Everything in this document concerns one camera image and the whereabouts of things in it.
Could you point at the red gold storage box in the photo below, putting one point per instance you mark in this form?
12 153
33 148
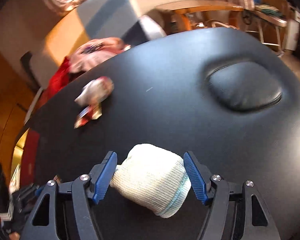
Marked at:
24 160

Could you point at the red cloth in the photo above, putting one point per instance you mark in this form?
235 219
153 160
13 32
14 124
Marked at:
57 82

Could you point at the chocolate kiss candy wrapper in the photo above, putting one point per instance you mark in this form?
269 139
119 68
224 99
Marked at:
88 114

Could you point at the cream white sock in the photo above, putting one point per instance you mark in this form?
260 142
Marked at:
154 178

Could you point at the wooden side table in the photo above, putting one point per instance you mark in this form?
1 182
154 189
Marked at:
182 8

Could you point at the black oval table cushion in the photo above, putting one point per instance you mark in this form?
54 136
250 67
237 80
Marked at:
244 87

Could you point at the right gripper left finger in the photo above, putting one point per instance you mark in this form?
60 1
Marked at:
101 175

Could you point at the beige rolled sock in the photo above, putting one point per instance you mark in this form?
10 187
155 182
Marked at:
95 91

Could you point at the grey yellow armchair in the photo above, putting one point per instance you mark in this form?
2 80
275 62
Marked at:
90 20

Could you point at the wooden shelf with clutter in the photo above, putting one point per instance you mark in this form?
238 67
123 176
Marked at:
275 23

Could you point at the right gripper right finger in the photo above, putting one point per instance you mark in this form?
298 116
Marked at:
199 176

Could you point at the pink cloth on chair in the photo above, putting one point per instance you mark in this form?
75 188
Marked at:
95 52

